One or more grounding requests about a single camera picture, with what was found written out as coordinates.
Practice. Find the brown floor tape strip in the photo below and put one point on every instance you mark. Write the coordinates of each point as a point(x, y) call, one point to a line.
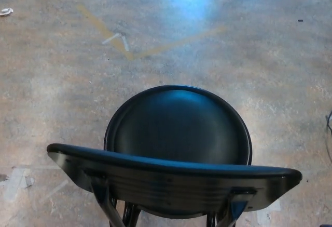
point(181, 41)
point(98, 23)

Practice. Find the white tape corner mark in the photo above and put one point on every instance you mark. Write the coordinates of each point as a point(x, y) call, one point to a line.
point(124, 42)

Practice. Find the worn white floor tape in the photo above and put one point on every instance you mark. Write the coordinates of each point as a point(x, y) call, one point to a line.
point(18, 183)
point(269, 211)

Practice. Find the white crumpled scrap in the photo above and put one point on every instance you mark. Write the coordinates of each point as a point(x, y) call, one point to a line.
point(6, 11)

